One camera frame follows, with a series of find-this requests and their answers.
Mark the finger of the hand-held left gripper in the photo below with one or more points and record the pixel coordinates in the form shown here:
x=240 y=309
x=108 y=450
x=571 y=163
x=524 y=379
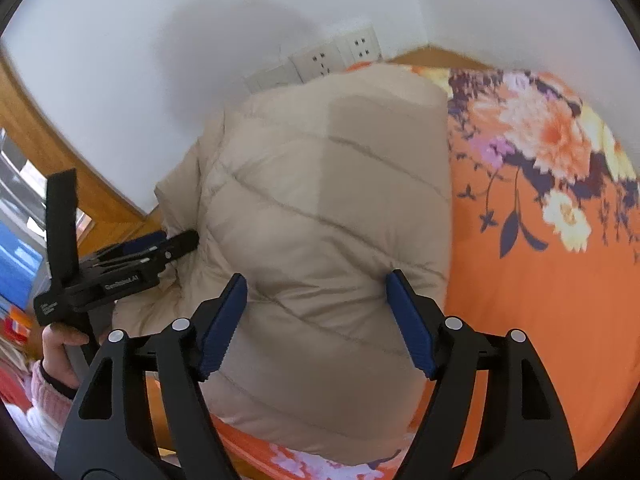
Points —
x=142 y=243
x=182 y=242

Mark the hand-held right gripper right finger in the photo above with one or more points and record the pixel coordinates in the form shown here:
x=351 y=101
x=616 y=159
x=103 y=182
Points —
x=412 y=325

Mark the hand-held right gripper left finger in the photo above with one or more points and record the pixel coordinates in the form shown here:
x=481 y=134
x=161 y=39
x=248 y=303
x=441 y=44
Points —
x=222 y=325

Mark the beige puffer jacket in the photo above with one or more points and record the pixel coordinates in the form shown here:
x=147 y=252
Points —
x=325 y=210

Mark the person's left hand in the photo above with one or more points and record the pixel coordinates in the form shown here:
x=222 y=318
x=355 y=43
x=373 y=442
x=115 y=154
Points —
x=57 y=355

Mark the blue box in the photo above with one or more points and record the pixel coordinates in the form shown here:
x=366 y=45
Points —
x=17 y=265

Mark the orange floral blanket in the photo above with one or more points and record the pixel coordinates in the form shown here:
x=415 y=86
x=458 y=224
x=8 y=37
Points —
x=525 y=310

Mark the white wall socket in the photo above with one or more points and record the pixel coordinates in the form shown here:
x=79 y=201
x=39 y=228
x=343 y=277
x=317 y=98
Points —
x=360 y=42
x=272 y=77
x=317 y=62

